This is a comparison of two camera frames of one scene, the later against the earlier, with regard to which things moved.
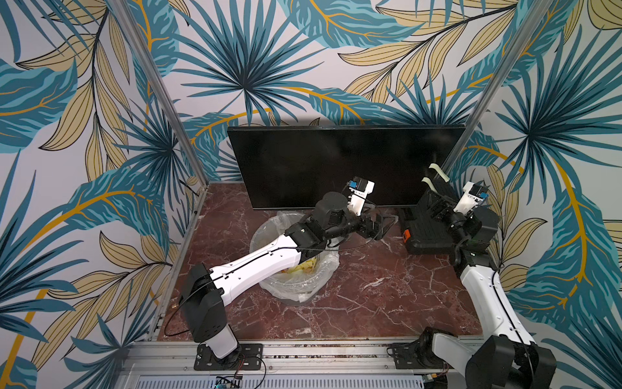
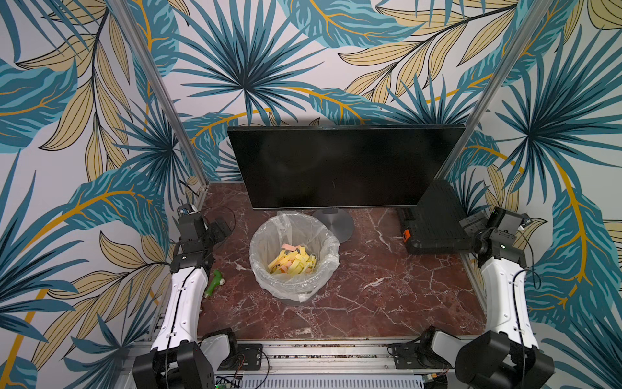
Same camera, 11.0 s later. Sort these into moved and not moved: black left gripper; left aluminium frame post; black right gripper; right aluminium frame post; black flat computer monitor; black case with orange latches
Moved: black right gripper; black left gripper
Not moved: black flat computer monitor; right aluminium frame post; black case with orange latches; left aluminium frame post
